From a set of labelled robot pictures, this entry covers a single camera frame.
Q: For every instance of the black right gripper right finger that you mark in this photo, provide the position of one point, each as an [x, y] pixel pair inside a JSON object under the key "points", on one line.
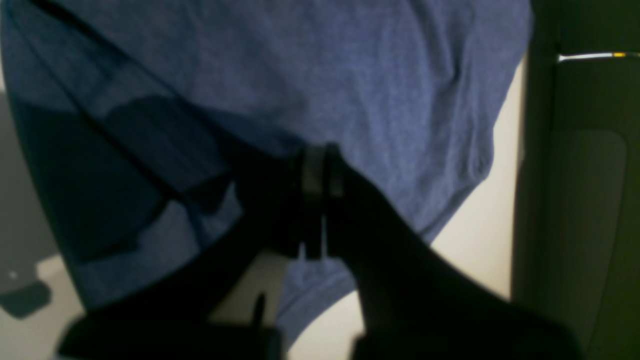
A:
{"points": [[416, 306]]}

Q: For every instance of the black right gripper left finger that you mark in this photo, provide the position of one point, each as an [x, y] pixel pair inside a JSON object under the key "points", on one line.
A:
{"points": [[214, 307]]}

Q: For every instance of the blue-grey T-shirt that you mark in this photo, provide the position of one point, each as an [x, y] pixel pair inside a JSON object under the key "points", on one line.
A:
{"points": [[151, 126]]}

